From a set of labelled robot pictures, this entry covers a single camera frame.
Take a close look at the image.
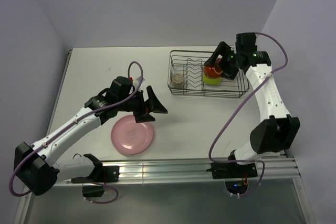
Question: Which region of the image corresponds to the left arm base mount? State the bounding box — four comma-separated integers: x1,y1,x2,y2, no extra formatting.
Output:
71,166,120,201

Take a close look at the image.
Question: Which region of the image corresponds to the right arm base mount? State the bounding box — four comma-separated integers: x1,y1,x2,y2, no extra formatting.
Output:
206,163,258,194

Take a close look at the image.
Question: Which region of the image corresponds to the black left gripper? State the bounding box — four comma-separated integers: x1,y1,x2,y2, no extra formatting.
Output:
117,86,167,123

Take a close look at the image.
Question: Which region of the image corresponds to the pink plate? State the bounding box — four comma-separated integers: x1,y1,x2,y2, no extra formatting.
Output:
110,115,154,155

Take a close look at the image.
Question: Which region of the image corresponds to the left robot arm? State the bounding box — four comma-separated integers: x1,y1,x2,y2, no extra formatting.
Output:
10,77,167,196

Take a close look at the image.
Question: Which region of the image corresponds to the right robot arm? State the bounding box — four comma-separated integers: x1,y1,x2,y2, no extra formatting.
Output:
204,33,300,177

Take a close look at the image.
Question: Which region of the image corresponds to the aluminium table rail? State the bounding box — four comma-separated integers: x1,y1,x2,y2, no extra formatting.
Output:
103,155,301,184

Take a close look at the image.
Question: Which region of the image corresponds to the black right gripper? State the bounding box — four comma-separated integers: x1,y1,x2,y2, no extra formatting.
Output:
204,41,242,80

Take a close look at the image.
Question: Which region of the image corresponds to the white and green bowl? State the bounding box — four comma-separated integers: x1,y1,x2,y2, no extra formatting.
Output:
202,73,222,86

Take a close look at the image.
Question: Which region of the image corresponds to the orange and black mug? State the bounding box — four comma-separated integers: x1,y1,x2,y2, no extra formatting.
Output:
203,58,223,79

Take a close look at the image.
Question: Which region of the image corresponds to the speckled ceramic ramekin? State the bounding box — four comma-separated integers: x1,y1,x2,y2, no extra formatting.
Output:
172,73,184,89

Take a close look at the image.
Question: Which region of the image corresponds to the wire dish rack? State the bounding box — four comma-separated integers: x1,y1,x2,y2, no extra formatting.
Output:
167,50,249,98

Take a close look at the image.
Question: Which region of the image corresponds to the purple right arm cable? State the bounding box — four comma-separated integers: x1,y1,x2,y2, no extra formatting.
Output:
208,32,289,196

